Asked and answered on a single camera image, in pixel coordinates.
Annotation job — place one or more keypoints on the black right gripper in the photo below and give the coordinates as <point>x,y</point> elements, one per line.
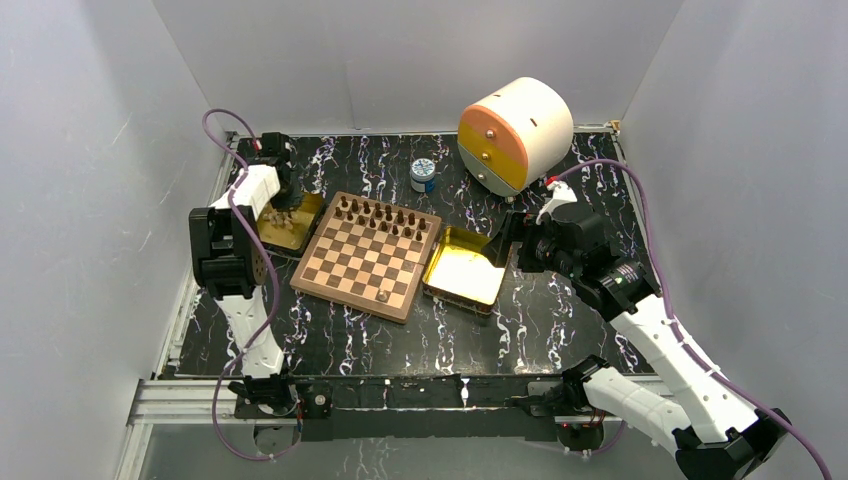
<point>531,228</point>

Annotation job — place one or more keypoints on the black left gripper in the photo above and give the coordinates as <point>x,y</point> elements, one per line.
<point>292,202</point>

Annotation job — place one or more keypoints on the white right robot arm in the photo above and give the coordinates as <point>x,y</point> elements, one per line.
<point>711,431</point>

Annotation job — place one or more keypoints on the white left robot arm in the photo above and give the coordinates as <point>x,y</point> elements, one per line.
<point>228,262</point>

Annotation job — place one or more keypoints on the gold tin with white pieces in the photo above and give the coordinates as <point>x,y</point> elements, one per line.
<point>288,232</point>

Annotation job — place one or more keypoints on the row of dark chess pieces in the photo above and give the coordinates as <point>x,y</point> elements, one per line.
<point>353,218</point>

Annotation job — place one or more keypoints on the wooden chess board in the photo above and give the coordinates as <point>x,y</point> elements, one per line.
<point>352,274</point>

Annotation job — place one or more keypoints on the empty gold square tin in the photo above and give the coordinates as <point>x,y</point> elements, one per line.
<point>458,273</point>

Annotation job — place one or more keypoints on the small blue white jar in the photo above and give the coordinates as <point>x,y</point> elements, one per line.
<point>422,174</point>

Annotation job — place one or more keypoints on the round pastel drawer cabinet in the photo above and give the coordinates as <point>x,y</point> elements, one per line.
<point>514,136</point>

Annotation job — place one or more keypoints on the aluminium front rail frame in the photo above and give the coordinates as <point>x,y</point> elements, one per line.
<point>366,426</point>

